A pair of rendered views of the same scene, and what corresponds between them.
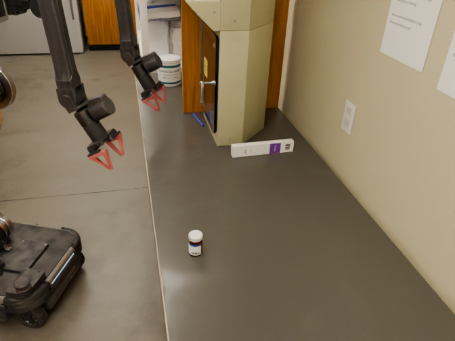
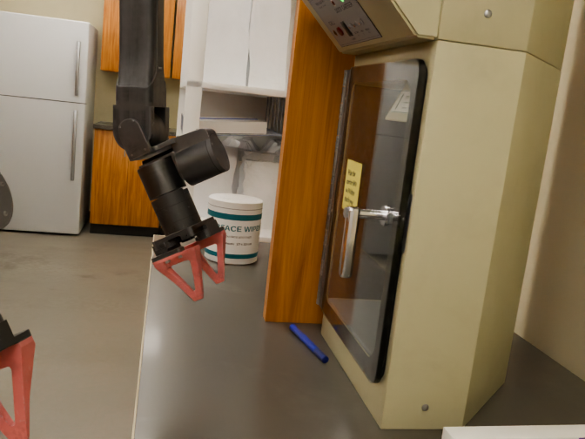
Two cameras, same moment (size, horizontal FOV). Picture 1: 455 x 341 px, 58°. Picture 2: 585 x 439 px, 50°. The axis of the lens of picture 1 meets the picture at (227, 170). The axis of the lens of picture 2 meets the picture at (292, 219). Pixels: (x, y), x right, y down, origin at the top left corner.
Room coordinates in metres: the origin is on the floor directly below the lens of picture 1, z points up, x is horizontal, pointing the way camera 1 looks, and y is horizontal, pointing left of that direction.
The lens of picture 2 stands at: (0.80, 0.16, 1.32)
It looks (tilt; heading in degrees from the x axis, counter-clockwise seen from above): 10 degrees down; 2
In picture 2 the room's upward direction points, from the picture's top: 6 degrees clockwise
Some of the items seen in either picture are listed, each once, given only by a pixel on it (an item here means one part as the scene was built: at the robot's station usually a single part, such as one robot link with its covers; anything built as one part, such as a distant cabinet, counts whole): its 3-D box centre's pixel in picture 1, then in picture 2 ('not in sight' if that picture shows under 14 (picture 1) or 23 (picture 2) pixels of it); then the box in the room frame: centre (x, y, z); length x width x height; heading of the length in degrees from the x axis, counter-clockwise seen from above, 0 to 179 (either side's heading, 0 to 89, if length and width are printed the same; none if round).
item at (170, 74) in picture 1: (168, 70); (233, 227); (2.28, 0.36, 1.02); 0.13 x 0.13 x 0.15
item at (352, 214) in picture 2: (206, 91); (361, 240); (1.57, 0.10, 1.17); 0.05 x 0.03 x 0.10; 104
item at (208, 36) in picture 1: (208, 76); (362, 208); (1.68, 0.10, 1.19); 0.30 x 0.01 x 0.40; 14
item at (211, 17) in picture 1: (197, 8); (353, 4); (1.67, 0.14, 1.46); 0.32 x 0.12 x 0.10; 14
